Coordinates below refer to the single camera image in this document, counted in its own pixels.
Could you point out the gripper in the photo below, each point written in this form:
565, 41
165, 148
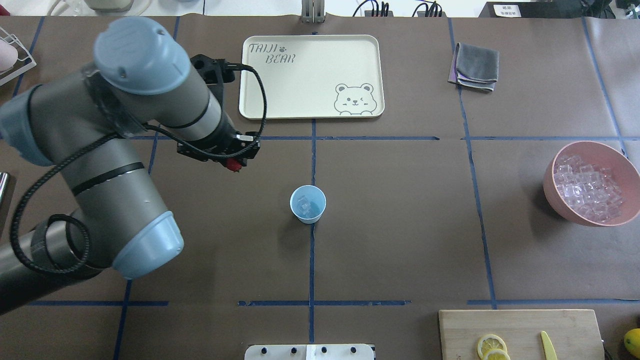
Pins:
223, 141

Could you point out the red strawberry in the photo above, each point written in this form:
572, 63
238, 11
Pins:
233, 164

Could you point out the steel muddler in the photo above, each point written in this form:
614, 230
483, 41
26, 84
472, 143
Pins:
7, 188

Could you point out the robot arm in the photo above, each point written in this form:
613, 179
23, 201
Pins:
96, 207

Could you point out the light blue cup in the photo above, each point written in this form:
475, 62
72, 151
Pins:
308, 203

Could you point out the white cup rack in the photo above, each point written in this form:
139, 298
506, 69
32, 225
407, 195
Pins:
25, 62

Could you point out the pink cup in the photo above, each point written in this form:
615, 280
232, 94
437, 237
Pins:
8, 55

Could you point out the ice cubes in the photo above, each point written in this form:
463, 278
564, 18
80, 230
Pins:
589, 189

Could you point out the cream bear tray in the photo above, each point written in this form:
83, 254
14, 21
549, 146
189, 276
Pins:
322, 76

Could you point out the grey folded cloth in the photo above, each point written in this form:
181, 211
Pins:
474, 67

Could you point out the lemon slices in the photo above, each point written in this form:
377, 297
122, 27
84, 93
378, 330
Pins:
492, 347

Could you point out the pink bowl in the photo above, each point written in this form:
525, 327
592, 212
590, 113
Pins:
626, 175

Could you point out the yellow plastic knife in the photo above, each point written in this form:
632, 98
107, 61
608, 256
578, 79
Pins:
547, 346

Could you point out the bamboo cutting board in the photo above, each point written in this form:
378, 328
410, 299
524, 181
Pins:
574, 333

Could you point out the yellow lemon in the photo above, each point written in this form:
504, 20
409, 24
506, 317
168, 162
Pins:
631, 342

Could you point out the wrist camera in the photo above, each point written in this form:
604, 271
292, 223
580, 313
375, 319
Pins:
213, 71

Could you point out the aluminium frame post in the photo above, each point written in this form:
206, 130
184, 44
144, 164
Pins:
313, 11

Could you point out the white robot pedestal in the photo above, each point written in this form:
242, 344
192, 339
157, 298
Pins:
332, 351

